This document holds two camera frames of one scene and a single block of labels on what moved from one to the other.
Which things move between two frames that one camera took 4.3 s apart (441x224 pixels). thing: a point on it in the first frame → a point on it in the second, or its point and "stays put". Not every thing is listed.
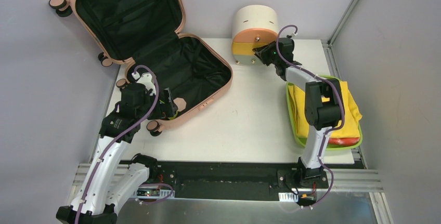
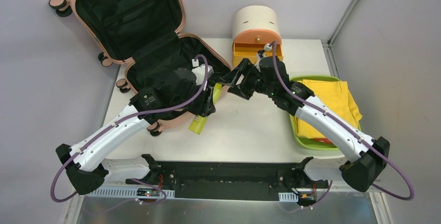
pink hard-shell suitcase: [136, 19] stays put
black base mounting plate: [224, 181] stays put
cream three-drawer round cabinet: [253, 26] stays put
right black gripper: [263, 53] → [242, 79]
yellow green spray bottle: [173, 117] → [198, 122]
